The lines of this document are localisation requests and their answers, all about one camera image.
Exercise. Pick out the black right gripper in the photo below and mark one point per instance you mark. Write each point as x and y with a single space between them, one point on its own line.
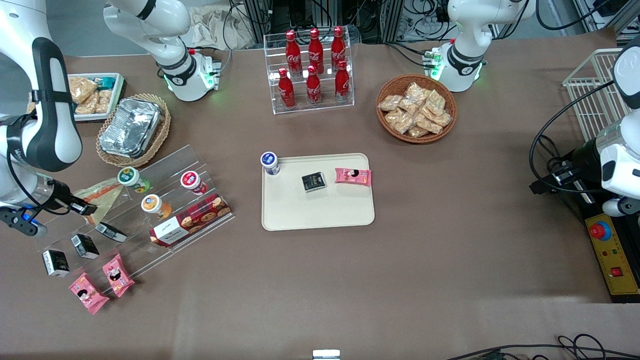
59 193

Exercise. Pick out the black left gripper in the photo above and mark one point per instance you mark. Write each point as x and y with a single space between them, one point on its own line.
584 159

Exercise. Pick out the triangle sandwich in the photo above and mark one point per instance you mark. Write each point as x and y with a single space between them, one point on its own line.
105 192

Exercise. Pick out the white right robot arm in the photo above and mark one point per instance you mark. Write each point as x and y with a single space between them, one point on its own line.
55 125

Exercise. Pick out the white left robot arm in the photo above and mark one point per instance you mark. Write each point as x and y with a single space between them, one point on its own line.
470 50

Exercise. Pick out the white rectangular snack tray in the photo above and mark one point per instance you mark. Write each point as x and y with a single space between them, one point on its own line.
119 90

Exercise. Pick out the beige plastic tray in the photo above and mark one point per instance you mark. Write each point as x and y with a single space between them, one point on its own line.
320 210

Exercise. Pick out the small black box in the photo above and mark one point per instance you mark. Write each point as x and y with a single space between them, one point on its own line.
314 182
111 232
84 246
56 263

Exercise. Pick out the green lid cup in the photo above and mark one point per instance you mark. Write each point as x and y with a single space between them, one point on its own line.
129 176

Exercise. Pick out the orange lid cup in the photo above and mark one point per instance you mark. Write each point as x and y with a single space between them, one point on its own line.
151 203

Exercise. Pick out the pink snack packet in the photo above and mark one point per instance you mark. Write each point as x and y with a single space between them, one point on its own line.
118 276
353 176
88 294

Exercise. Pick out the silver foil container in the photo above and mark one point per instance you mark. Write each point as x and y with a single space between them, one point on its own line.
130 127

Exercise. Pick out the clear acrylic tiered stand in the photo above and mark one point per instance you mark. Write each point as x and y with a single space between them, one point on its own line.
170 165

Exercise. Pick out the yellow emergency stop box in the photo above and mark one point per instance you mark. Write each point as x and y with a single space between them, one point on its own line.
617 255

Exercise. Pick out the clear rice cracker packet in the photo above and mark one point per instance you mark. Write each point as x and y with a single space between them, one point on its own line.
86 106
103 101
81 88

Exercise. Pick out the oval wicker basket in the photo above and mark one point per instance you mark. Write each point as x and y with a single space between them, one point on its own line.
160 135

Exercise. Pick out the red plaid cookie box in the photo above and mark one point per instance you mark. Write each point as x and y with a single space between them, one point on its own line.
192 220

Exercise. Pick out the red lid cup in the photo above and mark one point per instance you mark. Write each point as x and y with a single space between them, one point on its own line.
191 180

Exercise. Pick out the clear biscuit packet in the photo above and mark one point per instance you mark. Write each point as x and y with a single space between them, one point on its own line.
418 131
400 121
443 119
417 92
410 105
435 102
390 103
429 124

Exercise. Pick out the teal snack packet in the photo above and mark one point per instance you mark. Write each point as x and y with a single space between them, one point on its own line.
106 81

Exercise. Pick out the round wicker basket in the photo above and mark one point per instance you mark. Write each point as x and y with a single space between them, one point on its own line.
395 85

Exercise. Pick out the blue lid yogurt cup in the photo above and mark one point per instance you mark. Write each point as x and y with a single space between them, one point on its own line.
270 162

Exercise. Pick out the crumpled white plastic sheet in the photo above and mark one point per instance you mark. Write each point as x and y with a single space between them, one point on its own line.
215 27

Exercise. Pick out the red cola bottle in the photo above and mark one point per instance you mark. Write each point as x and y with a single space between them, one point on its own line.
286 92
315 50
313 89
338 47
293 52
342 85

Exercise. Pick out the clear acrylic bottle rack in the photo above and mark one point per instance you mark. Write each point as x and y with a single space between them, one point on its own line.
325 107

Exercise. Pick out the small white device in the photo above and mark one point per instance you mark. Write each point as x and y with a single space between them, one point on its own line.
326 355

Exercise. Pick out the aluminium frame rack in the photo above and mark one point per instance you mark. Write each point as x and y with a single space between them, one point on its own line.
375 20

